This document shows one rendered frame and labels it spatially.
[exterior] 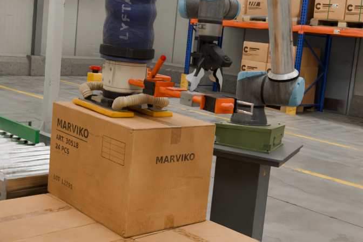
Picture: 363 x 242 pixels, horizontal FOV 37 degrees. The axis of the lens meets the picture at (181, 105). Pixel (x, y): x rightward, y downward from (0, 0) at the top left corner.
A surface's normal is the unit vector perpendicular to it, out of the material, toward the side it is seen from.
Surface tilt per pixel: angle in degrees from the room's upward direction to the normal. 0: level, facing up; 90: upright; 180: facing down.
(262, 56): 91
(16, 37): 90
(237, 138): 90
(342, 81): 90
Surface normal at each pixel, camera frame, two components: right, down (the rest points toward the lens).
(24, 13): 0.72, 0.16
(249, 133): -0.40, 0.08
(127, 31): 0.15, -0.11
